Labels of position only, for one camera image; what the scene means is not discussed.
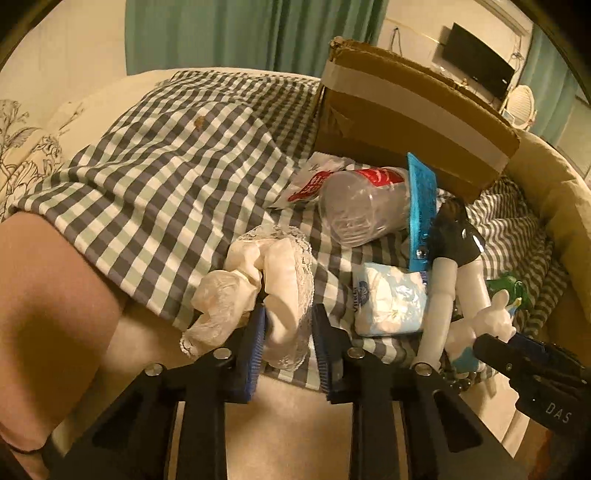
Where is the beige pillow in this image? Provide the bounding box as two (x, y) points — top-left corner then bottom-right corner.
(503, 128), (591, 296)

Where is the blue blister pill pack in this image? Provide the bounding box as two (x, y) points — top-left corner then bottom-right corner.
(407, 153), (438, 272)

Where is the translucent white tube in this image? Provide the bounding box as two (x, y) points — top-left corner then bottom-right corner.
(413, 257), (458, 371)

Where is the brown cardboard box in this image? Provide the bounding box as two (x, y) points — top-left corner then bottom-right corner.
(314, 37), (520, 203)

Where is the white tissue pack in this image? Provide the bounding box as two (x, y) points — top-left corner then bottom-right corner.
(353, 262), (427, 337)

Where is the red white sachet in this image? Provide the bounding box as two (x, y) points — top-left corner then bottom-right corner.
(270, 152), (353, 209)

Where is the person's bare leg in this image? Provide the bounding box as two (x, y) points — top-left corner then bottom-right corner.
(1, 212), (127, 479)

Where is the black white hair dryer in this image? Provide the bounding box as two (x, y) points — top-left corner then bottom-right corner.
(427, 197), (491, 320)

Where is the grey white checkered cloth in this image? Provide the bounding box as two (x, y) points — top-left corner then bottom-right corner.
(6, 68), (569, 393)

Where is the white lace sock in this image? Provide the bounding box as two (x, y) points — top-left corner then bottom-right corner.
(180, 223), (315, 371)

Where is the black wall television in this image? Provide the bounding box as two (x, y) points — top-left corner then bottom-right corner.
(442, 23), (515, 100)

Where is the green packet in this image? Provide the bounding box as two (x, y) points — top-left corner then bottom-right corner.
(486, 272), (533, 318)

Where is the teal right curtain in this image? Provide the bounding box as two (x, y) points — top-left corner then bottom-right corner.
(520, 25), (589, 146)

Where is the teal curtain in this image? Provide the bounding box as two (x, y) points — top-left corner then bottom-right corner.
(520, 25), (589, 146)
(124, 0), (388, 77)

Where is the white rabbit figurine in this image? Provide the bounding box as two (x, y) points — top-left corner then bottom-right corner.
(445, 289), (516, 374)

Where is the floral white bedsheet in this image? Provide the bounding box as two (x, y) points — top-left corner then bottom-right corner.
(1, 99), (83, 221)

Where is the white oval mirror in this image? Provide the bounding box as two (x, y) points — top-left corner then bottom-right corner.
(500, 84), (537, 131)

